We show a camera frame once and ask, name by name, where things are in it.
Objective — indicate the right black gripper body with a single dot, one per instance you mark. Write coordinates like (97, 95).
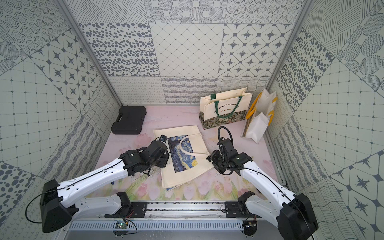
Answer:
(219, 161)

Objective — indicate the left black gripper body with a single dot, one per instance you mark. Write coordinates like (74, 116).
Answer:
(162, 153)

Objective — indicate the starry night canvas tote bag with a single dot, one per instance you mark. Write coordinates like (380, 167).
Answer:
(188, 156)

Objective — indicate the green handled floral tote bag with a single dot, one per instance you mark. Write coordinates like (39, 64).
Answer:
(224, 108)

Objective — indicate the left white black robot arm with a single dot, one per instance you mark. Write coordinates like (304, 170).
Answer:
(62, 202)

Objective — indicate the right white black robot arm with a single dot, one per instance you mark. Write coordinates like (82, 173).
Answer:
(291, 214)

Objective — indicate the black plastic tool case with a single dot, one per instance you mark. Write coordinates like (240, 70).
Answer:
(129, 121)

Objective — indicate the right small circuit board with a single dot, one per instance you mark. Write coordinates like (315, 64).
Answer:
(250, 227)

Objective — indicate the small circuit board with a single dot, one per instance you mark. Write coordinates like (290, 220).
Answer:
(250, 227)
(121, 226)

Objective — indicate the left small circuit board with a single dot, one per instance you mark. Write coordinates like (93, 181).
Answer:
(121, 226)

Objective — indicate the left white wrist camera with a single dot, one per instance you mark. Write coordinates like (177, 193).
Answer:
(163, 138)

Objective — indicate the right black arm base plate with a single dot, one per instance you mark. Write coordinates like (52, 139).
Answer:
(237, 210)

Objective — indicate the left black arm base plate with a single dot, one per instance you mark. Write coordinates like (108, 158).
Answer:
(133, 210)

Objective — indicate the aluminium rail frame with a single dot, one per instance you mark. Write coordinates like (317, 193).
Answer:
(186, 207)

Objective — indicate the yellow handled illustrated tote bag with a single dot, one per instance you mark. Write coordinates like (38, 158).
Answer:
(260, 115)

